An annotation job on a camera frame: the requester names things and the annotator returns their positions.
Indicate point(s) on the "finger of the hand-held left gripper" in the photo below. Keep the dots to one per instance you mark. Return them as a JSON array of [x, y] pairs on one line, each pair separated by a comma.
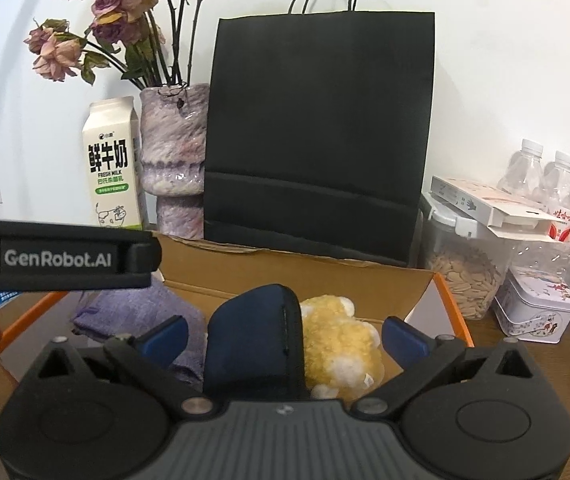
[[142, 259]]

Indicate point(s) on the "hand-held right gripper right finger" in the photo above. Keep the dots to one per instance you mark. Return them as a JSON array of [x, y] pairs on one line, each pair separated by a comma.
[[405, 340]]

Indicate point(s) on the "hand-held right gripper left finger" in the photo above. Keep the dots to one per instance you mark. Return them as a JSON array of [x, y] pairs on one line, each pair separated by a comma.
[[165, 337]]

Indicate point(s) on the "purple towel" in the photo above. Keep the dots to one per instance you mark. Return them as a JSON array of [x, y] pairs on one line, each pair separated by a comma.
[[130, 305]]

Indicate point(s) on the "yellow white plush toy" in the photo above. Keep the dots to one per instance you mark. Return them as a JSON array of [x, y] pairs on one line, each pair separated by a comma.
[[340, 340]]

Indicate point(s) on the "red orange cardboard box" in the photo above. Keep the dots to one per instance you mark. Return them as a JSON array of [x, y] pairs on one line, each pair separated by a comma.
[[355, 290]]

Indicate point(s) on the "dark blue pouch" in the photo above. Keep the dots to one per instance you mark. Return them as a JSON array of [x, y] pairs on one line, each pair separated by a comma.
[[250, 340]]

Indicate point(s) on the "clear container of seeds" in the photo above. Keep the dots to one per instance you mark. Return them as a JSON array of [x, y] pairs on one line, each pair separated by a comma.
[[465, 275]]

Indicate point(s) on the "white green milk carton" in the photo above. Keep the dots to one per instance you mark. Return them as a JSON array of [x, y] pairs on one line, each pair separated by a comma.
[[112, 170]]

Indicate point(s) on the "purple white ceramic vase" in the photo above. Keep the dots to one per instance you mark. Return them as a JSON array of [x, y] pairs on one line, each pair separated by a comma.
[[175, 150]]

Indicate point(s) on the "white printed tin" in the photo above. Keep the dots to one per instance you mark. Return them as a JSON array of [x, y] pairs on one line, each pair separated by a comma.
[[535, 310]]

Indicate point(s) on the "white flat carton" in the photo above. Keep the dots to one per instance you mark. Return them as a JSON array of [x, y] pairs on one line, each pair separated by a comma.
[[490, 200]]

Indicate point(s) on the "clear plastic tub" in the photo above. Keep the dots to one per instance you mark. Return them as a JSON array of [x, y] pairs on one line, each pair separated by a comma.
[[545, 255]]

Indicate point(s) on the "black paper bag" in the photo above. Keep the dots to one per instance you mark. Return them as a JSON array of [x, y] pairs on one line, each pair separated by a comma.
[[320, 135]]

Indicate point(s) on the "bunch of dried roses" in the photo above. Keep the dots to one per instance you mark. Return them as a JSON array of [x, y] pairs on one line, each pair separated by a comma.
[[120, 5]]

